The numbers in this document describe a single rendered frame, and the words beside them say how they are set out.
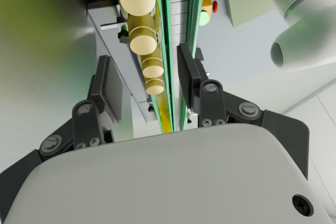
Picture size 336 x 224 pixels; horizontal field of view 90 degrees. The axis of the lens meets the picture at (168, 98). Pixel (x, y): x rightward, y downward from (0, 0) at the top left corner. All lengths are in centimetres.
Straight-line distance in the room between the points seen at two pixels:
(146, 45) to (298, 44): 30
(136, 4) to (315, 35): 30
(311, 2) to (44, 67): 54
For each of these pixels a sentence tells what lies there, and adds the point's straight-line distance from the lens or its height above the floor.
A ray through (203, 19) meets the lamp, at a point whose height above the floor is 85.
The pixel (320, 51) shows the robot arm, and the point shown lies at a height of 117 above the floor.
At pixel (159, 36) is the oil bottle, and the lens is 31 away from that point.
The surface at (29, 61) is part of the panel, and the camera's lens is 23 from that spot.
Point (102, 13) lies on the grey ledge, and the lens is 55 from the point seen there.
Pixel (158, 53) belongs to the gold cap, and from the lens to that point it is 27.
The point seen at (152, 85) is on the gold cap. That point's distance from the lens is 30.
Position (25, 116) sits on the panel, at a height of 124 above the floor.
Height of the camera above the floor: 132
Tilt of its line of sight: 26 degrees down
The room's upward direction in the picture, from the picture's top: 170 degrees clockwise
